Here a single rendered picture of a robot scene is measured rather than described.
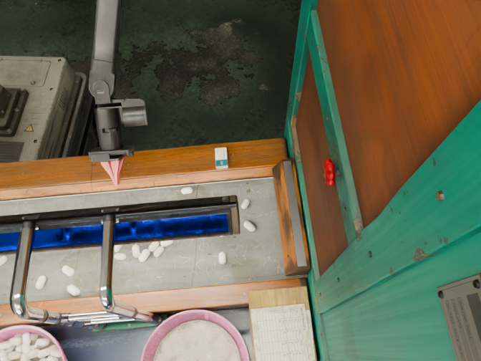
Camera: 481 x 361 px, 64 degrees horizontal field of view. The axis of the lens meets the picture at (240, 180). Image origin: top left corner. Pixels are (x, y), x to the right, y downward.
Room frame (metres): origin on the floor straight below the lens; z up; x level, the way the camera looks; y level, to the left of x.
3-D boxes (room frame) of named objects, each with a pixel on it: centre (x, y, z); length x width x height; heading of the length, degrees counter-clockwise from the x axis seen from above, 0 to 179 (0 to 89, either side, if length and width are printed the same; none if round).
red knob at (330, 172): (0.24, -0.14, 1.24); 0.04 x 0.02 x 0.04; 0
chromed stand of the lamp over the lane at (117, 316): (0.17, 0.32, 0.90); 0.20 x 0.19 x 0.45; 90
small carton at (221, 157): (0.52, 0.05, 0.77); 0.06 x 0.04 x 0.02; 0
